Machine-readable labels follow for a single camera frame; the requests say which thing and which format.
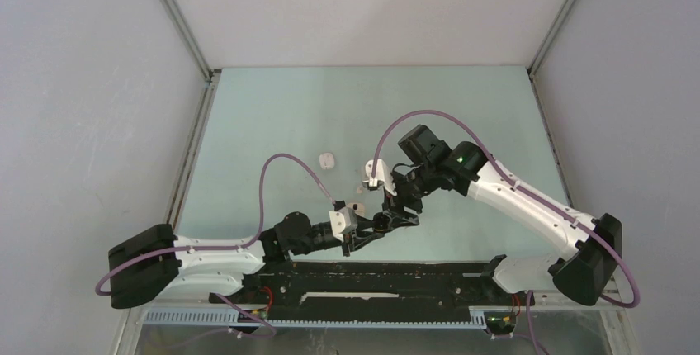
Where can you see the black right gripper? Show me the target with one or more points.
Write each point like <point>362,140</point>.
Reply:
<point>400,201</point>

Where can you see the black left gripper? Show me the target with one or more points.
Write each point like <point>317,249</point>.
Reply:
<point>354,239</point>

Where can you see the black gold-trimmed charging case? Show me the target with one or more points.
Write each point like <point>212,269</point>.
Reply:
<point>382,223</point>

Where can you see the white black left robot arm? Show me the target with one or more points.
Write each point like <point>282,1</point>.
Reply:
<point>158,263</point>

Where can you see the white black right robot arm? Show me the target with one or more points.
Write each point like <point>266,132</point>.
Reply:
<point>587,250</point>

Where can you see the white charging case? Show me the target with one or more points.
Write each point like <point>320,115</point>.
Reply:
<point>327,161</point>

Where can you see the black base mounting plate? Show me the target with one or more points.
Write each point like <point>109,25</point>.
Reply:
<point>379,309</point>

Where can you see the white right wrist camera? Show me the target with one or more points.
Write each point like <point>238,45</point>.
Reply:
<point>377,176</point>

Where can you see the grey slotted cable duct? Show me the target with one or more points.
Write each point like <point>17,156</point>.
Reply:
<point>215,317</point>

